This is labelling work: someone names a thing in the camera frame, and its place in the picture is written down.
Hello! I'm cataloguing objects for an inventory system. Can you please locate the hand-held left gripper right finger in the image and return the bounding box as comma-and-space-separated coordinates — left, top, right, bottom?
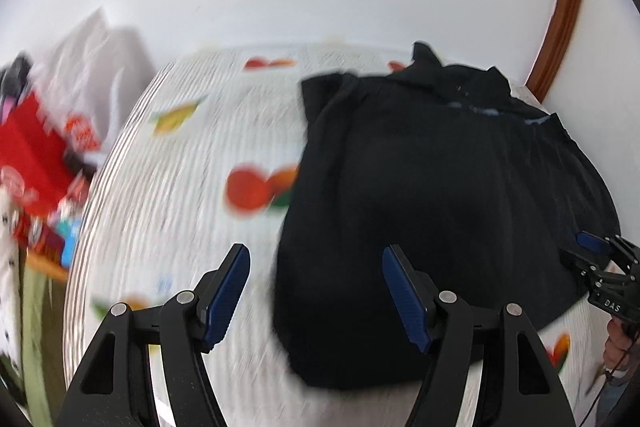
381, 244, 576, 427

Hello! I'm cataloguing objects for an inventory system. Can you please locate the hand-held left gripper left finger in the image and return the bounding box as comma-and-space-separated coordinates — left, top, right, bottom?
59, 243, 251, 427

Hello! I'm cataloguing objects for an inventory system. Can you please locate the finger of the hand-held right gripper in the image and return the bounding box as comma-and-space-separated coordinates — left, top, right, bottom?
575, 231, 640, 269
559, 248, 608, 294

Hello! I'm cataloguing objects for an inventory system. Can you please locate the black white blue zip jacket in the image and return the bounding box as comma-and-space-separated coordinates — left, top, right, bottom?
272, 42, 621, 390

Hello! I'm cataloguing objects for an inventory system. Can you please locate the person's right hand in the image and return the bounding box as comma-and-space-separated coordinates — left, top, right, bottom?
602, 319, 633, 380

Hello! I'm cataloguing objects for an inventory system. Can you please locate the fruit print lace tablecloth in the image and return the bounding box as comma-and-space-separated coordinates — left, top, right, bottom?
64, 43, 608, 427

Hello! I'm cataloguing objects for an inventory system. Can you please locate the green cloth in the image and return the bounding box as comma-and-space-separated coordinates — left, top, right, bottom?
20, 257, 71, 427

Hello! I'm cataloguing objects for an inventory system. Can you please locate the white spotted plush toy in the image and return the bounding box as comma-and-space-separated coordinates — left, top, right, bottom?
0, 187, 26, 373

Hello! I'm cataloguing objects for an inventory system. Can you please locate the red paper shopping bag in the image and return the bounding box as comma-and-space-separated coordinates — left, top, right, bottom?
0, 89, 98, 218

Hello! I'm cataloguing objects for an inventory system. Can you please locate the white plastic bag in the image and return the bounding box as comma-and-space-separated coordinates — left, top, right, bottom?
37, 7, 158, 152

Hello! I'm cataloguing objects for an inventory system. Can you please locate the thin black cable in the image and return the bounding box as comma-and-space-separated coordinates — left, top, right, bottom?
579, 357, 632, 427

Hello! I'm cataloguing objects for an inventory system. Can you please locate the brown wooden door frame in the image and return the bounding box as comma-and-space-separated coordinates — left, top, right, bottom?
525, 0, 588, 100

